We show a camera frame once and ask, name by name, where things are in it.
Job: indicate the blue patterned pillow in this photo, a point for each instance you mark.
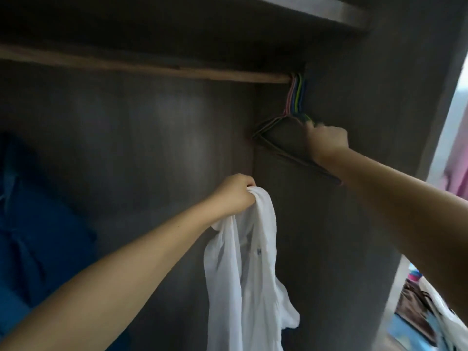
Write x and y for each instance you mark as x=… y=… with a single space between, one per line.
x=398 y=336

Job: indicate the pile of mixed clothes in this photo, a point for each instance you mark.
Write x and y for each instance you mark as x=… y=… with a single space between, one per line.
x=450 y=321

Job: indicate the wide pink curtain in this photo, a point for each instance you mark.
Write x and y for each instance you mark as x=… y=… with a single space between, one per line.
x=459 y=164

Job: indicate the brown top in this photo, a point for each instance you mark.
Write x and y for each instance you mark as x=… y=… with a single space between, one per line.
x=415 y=307

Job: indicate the person's right forearm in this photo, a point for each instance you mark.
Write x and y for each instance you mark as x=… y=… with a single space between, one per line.
x=409 y=215

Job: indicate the wooden hanging rod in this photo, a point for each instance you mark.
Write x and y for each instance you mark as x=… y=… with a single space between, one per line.
x=146 y=68

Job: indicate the person's right hand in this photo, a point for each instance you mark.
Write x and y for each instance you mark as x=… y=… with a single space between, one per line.
x=327 y=144

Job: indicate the blue garment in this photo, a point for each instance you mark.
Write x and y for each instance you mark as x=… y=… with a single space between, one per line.
x=44 y=245

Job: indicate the white shirt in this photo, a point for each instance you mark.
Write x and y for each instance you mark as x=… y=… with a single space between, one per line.
x=245 y=288

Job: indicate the person's left forearm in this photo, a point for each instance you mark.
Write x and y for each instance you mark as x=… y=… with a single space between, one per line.
x=102 y=288

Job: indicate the person's left hand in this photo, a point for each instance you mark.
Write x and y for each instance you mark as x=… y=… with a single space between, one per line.
x=234 y=196

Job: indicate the grey wardrobe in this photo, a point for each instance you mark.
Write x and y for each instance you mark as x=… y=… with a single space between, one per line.
x=161 y=135

